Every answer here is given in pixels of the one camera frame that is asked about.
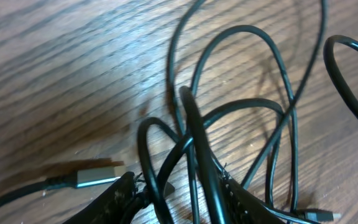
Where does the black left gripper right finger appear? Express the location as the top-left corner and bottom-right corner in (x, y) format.
(219, 174), (283, 224)

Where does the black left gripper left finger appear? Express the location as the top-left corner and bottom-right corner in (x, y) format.
(63, 172), (142, 224)

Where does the black USB-A cable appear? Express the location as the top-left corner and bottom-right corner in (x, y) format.
(0, 85), (291, 224)

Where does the black USB-C cable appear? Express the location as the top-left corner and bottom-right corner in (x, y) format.
(166, 0), (358, 224)

